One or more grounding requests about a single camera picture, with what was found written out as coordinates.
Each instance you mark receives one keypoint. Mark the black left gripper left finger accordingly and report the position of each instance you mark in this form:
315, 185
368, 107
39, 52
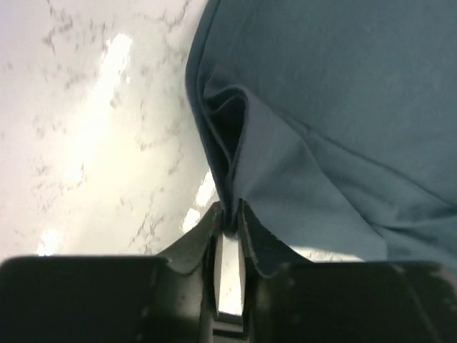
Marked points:
168, 297

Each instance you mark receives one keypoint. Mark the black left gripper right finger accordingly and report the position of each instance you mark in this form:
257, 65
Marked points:
287, 298

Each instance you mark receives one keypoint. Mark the blue-grey t-shirt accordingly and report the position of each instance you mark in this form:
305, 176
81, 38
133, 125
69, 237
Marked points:
335, 121

